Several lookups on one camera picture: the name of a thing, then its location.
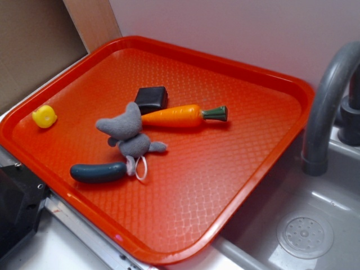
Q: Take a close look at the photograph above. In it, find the yellow rubber duck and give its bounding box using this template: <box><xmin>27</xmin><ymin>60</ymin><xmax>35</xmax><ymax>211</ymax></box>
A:
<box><xmin>31</xmin><ymin>105</ymin><xmax>57</xmax><ymax>128</ymax></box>

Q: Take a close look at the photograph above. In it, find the dark green toy cucumber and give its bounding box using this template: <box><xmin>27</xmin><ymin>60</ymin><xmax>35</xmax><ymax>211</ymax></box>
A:
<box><xmin>70</xmin><ymin>162</ymin><xmax>127</xmax><ymax>184</ymax></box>

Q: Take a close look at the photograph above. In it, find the black rectangular block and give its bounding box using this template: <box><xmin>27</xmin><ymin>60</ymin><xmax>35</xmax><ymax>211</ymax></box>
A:
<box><xmin>135</xmin><ymin>86</ymin><xmax>168</xmax><ymax>115</ymax></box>

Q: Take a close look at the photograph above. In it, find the orange toy carrot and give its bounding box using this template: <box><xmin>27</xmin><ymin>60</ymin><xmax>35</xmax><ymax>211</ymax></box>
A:
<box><xmin>141</xmin><ymin>104</ymin><xmax>228</xmax><ymax>128</ymax></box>

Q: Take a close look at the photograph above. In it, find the gray plush animal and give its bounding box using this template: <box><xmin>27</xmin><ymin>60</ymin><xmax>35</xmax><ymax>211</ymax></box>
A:
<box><xmin>96</xmin><ymin>102</ymin><xmax>167</xmax><ymax>182</ymax></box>

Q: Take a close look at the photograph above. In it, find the gray toy sink basin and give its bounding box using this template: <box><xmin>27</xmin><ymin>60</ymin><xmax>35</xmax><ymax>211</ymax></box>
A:
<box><xmin>214</xmin><ymin>129</ymin><xmax>359</xmax><ymax>269</ymax></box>

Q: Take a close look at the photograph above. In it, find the orange plastic tray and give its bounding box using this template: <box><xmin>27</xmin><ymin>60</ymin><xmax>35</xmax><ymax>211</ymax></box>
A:
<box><xmin>1</xmin><ymin>37</ymin><xmax>314</xmax><ymax>266</ymax></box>

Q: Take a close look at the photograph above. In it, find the gray toy faucet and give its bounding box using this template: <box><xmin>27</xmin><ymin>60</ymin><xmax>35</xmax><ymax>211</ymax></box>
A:
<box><xmin>301</xmin><ymin>41</ymin><xmax>359</xmax><ymax>176</ymax></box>

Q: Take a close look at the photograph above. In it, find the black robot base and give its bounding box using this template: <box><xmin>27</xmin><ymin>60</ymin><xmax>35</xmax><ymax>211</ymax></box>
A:
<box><xmin>1</xmin><ymin>163</ymin><xmax>48</xmax><ymax>261</ymax></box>

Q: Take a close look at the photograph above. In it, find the brown cardboard panel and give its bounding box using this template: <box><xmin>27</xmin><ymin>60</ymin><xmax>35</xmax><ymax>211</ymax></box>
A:
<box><xmin>1</xmin><ymin>1</ymin><xmax>122</xmax><ymax>113</ymax></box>

